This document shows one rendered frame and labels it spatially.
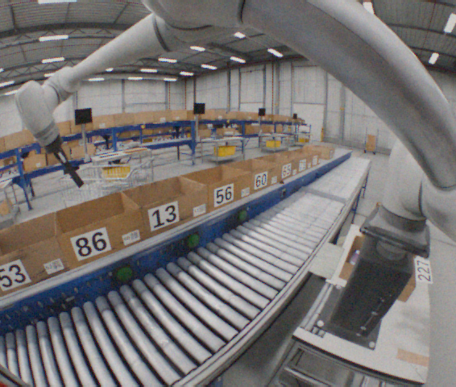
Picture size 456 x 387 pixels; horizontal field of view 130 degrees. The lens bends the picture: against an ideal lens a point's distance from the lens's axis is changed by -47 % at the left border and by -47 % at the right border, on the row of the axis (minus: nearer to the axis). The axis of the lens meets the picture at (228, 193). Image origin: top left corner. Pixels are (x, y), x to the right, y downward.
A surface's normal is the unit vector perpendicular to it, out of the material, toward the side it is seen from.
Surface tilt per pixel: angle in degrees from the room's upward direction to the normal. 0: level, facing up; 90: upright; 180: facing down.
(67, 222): 90
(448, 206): 109
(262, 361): 0
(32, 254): 90
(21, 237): 90
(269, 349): 0
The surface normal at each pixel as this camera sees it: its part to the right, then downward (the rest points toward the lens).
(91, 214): 0.73, 0.24
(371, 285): -0.67, 0.26
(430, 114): -0.26, 0.60
